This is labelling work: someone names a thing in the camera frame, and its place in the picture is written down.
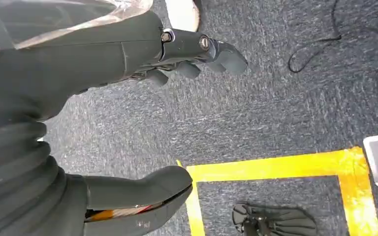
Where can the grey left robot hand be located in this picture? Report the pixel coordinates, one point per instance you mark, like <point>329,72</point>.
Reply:
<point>78,65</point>

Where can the clear plastic wrap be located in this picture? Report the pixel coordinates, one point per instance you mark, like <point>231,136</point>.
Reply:
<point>78,19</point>

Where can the white rounded object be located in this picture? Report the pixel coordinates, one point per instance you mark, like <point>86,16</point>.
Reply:
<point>182,14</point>

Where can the ribbed left robot arm sleeve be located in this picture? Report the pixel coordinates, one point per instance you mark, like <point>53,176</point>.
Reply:
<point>13,182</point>

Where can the yellow floor tape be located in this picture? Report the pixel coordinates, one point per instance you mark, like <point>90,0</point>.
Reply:
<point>273,166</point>

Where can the black robot foot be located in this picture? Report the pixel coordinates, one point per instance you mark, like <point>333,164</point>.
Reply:
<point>280,223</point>

